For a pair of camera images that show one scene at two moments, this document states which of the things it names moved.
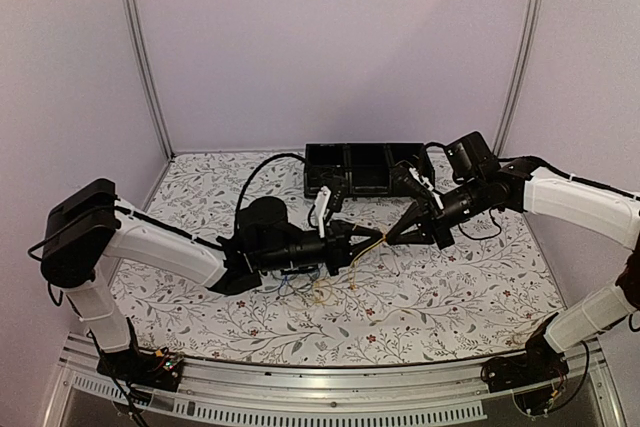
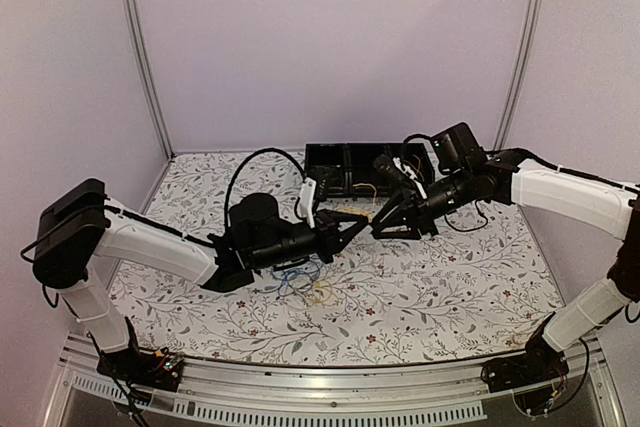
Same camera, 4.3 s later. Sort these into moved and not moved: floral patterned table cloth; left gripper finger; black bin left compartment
Moved: left gripper finger
Not moved: black bin left compartment; floral patterned table cloth
